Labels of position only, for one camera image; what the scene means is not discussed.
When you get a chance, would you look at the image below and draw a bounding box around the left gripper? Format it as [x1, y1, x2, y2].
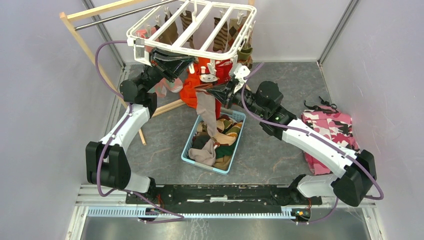
[138, 47, 196, 93]

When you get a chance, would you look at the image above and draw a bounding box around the dark green sock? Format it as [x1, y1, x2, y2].
[191, 132, 211, 150]

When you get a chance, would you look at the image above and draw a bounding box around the light blue plastic basket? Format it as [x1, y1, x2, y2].
[181, 108, 246, 175]

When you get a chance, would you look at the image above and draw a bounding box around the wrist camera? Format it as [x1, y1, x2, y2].
[127, 37, 152, 66]
[230, 63, 251, 94]

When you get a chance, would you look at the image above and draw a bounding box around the white clip sock hanger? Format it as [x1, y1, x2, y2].
[126, 0, 257, 60]

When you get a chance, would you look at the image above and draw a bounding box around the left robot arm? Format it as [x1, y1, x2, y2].
[85, 47, 195, 204]

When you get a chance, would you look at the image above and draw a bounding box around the brown plain sock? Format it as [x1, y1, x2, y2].
[156, 21, 179, 45]

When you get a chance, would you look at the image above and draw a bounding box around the wooden clothes rack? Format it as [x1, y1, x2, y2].
[60, 0, 238, 145]

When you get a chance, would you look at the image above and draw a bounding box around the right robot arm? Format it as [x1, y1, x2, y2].
[195, 79, 384, 207]

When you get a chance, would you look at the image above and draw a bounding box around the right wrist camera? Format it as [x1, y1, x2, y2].
[230, 63, 251, 94]

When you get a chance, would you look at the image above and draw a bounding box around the cream ribbed sock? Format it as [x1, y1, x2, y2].
[213, 118, 244, 146]

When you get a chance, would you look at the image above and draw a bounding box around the grey beige sock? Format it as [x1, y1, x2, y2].
[196, 89, 218, 137]
[188, 139, 216, 166]

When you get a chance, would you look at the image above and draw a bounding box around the red snowflake sock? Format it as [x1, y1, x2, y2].
[215, 59, 233, 85]

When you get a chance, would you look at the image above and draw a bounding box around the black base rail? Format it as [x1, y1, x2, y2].
[125, 184, 323, 223]

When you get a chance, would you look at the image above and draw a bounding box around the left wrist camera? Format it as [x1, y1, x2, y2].
[127, 37, 152, 66]

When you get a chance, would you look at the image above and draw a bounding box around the olive green striped sock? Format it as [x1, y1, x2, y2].
[237, 47, 253, 70]

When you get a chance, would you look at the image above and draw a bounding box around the pink patterned sock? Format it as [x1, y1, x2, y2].
[136, 25, 183, 98]

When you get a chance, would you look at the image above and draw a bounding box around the pink camouflage garment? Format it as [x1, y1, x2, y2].
[300, 96, 361, 176]

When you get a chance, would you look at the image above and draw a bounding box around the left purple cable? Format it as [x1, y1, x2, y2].
[94, 40, 133, 198]

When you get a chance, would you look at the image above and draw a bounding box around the brown striped sock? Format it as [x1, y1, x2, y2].
[212, 20, 228, 52]

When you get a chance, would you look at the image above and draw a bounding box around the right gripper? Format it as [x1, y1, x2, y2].
[206, 77, 267, 118]

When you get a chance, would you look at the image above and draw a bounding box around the red bear sock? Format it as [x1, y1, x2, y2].
[199, 62, 219, 85]

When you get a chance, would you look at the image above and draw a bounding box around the orange cloth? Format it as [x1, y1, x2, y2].
[179, 57, 211, 109]

